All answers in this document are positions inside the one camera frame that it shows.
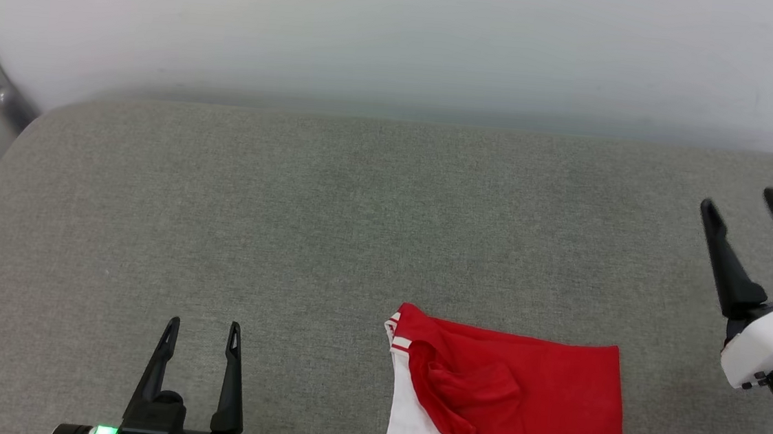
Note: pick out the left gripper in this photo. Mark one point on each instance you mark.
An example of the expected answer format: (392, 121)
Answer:
(156, 426)

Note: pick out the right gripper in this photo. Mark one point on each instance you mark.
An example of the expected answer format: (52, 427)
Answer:
(770, 340)

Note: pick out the grey metal bar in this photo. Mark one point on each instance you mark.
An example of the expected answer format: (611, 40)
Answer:
(3, 94)

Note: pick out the red and white garment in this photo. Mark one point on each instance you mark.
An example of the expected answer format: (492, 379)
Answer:
(551, 402)

